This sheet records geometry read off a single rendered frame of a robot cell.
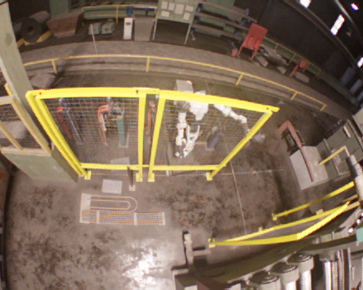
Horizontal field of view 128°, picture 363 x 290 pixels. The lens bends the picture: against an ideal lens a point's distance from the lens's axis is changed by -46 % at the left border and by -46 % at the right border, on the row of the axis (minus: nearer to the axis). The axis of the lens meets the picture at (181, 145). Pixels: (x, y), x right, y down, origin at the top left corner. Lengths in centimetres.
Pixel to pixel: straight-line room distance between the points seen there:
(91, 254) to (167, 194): 164
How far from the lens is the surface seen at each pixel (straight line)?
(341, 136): 492
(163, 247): 269
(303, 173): 462
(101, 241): 275
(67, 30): 897
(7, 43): 171
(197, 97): 140
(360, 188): 220
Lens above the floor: 266
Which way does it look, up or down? 55 degrees down
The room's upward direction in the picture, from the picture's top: 22 degrees clockwise
